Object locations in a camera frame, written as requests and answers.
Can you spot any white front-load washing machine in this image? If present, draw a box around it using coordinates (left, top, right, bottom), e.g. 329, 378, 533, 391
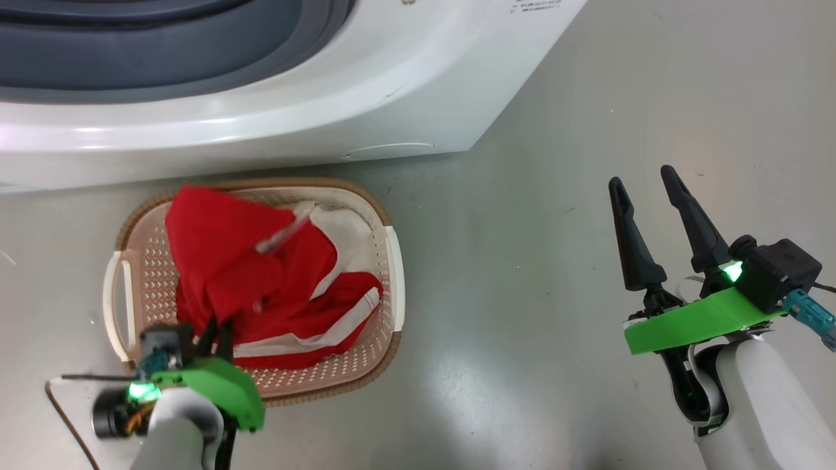
0, 0, 588, 193

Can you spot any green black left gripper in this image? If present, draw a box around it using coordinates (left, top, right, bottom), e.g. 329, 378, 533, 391
150, 318, 266, 432

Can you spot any red and white garment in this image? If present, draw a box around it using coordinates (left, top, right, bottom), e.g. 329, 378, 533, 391
165, 185, 384, 371

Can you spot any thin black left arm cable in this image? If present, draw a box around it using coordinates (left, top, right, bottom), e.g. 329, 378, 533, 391
44, 373, 141, 470

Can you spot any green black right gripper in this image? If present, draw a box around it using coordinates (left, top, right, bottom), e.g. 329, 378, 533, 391
609, 164, 784, 355

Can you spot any teal right camera cable connector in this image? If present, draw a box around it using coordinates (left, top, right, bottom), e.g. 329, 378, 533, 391
782, 289, 836, 353

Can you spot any cream perforated laundry basket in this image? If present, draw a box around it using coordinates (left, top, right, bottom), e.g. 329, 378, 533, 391
103, 178, 406, 407

